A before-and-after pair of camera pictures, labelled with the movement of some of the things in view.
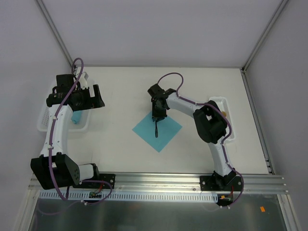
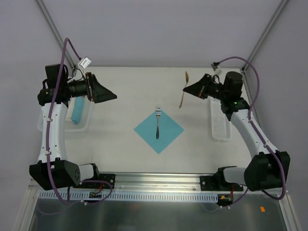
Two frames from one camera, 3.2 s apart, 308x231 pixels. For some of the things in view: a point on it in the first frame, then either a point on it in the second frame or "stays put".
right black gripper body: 158,115 -> 203,87
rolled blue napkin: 76,116 stays put
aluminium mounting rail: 175,183 stays put
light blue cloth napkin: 167,129 stays put
